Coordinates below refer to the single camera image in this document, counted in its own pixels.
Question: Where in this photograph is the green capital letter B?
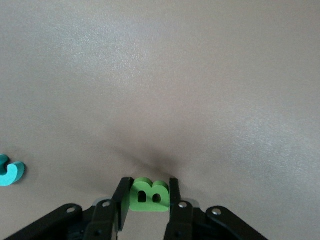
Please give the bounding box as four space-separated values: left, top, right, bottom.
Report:
129 177 171 214

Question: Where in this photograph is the teal letter c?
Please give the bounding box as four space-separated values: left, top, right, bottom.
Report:
0 153 27 187

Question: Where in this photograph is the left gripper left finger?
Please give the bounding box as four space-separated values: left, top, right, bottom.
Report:
83 177 135 240

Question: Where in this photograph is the brown table cover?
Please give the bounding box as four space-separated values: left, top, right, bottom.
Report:
0 0 320 240

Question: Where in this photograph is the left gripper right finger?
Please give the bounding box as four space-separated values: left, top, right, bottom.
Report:
163 177 198 240

